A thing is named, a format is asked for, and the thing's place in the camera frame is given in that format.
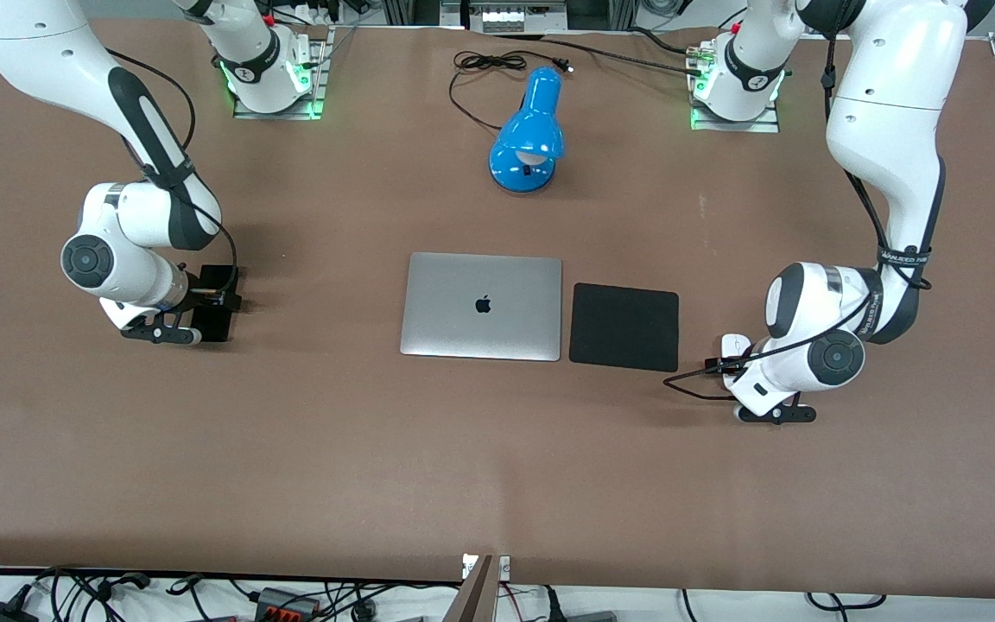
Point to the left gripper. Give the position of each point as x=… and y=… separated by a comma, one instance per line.
x=728, y=364

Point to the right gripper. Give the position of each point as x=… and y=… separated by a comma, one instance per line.
x=206, y=298

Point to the white computer mouse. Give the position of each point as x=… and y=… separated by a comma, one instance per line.
x=735, y=345

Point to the black smartphone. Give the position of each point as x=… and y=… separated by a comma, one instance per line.
x=216, y=276

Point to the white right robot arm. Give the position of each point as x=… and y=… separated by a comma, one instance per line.
x=31, y=52

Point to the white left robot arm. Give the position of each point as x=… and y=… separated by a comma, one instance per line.
x=886, y=86

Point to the black mouse pad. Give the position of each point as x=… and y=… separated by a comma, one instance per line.
x=624, y=327

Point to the silver laptop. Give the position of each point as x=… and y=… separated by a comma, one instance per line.
x=481, y=324

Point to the blue desk lamp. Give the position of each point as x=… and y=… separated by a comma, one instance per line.
x=528, y=130

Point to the grey box orange connectors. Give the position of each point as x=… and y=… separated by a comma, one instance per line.
x=288, y=603

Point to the black power adapter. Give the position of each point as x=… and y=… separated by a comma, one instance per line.
x=1, y=612

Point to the white power strip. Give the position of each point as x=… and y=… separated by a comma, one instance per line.
x=503, y=19

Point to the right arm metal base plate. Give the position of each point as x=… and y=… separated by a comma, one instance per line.
x=277, y=111

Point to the brown wooden post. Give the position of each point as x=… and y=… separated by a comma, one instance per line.
x=473, y=596

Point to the aluminium frame profile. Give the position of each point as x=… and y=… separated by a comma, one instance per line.
x=411, y=10

